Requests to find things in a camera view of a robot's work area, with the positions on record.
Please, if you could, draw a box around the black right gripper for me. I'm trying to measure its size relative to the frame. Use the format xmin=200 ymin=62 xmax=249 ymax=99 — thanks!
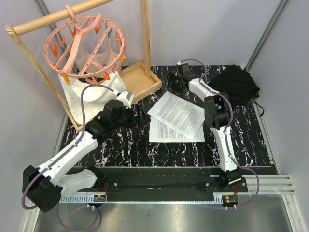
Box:
xmin=162 ymin=72 xmax=183 ymax=95

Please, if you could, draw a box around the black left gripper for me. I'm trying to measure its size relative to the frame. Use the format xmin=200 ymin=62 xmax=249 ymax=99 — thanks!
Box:
xmin=112 ymin=103 xmax=151 ymax=130

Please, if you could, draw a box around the printed paper sheet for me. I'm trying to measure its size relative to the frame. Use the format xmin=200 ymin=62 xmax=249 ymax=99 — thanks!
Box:
xmin=148 ymin=91 xmax=205 ymax=139
xmin=149 ymin=118 xmax=205 ymax=143

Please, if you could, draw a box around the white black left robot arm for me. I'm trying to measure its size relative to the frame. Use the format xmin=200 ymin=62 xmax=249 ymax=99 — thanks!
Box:
xmin=22 ymin=100 xmax=151 ymax=212

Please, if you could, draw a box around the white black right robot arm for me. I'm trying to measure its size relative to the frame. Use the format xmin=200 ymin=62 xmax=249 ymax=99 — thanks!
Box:
xmin=167 ymin=62 xmax=242 ymax=192

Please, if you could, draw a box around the black marble pattern mat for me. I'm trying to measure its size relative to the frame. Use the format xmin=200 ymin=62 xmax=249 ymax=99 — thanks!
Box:
xmin=47 ymin=64 xmax=281 ymax=175

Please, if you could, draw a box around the white towel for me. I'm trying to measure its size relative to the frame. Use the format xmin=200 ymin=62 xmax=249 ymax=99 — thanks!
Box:
xmin=58 ymin=75 xmax=116 ymax=125

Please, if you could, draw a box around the sheer pink mesh garment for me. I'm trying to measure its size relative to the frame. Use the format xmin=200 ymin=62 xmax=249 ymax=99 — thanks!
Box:
xmin=76 ymin=39 xmax=118 ymax=73

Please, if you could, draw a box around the black cloth bundle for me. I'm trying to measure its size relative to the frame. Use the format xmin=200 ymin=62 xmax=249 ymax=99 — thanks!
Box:
xmin=209 ymin=65 xmax=260 ymax=108

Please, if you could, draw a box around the pink round clip hanger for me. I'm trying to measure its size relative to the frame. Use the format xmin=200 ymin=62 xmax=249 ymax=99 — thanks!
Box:
xmin=44 ymin=5 xmax=127 ymax=85

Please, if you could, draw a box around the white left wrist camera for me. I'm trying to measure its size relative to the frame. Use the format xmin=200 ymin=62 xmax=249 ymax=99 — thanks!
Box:
xmin=116 ymin=91 xmax=134 ymax=109

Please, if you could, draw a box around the aluminium rail frame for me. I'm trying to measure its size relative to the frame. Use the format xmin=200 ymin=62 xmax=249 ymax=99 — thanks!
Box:
xmin=23 ymin=154 xmax=305 ymax=232

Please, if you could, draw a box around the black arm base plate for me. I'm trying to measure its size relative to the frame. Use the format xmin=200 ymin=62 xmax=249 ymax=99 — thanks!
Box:
xmin=76 ymin=166 xmax=248 ymax=193

